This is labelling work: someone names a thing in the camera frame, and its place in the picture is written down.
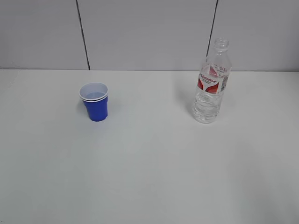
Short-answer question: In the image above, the clear plastic water bottle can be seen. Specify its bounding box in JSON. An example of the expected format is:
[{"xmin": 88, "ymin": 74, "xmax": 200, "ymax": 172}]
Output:
[{"xmin": 192, "ymin": 38, "xmax": 232, "ymax": 124}]

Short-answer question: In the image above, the blue paper cup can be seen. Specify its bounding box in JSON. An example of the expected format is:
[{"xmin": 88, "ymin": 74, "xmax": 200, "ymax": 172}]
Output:
[{"xmin": 79, "ymin": 82, "xmax": 108, "ymax": 122}]

